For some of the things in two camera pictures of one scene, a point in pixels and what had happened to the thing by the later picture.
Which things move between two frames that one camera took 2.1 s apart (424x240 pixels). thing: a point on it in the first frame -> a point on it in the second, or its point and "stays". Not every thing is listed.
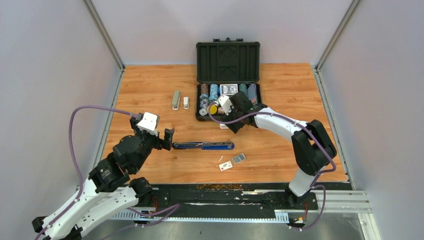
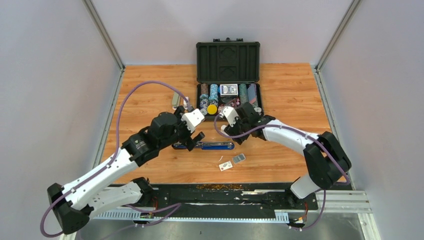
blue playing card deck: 228,89 stays
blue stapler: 204,146 stays
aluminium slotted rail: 281,216 stays
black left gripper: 161,143 -> 179,111
